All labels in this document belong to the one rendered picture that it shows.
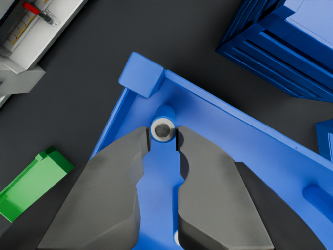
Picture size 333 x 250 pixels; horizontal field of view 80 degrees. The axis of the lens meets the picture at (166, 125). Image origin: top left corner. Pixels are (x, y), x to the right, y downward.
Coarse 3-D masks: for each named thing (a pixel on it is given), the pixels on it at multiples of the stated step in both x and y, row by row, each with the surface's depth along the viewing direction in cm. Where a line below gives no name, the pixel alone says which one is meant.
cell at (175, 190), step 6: (174, 192) 20; (174, 198) 19; (174, 204) 18; (174, 210) 17; (174, 216) 16; (174, 222) 16; (174, 228) 15; (174, 234) 15; (174, 240) 15; (180, 246) 15
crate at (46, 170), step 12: (36, 156) 64; (48, 156) 67; (60, 156) 71; (36, 168) 73; (48, 168) 73; (60, 168) 68; (72, 168) 72; (24, 180) 74; (36, 180) 74; (48, 180) 74; (0, 192) 70; (12, 192) 76; (24, 192) 76; (36, 192) 76; (0, 204) 74; (12, 204) 77; (24, 204) 77; (12, 216) 74
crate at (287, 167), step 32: (128, 64) 11; (128, 96) 15; (160, 96) 19; (192, 96) 19; (128, 128) 20; (192, 128) 19; (224, 128) 19; (256, 128) 14; (160, 160) 20; (256, 160) 20; (288, 160) 20; (320, 160) 14; (160, 192) 21; (288, 192) 21; (160, 224) 22; (320, 224) 21
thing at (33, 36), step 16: (16, 0) 50; (32, 0) 49; (48, 0) 51; (64, 0) 52; (80, 0) 53; (16, 16) 50; (32, 16) 52; (48, 16) 53; (64, 16) 53; (0, 32) 50; (16, 32) 53; (32, 32) 54; (48, 32) 54; (0, 48) 52; (16, 48) 54; (32, 48) 55; (48, 48) 59; (16, 64) 55; (32, 64) 58
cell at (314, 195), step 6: (312, 186) 20; (318, 186) 20; (306, 192) 20; (312, 192) 19; (318, 192) 19; (324, 192) 19; (306, 198) 20; (312, 198) 19; (318, 198) 18; (324, 198) 18; (330, 198) 18; (312, 204) 19; (318, 204) 18; (324, 204) 18; (330, 204) 17; (318, 210) 19; (324, 210) 18; (330, 210) 17; (330, 216) 17
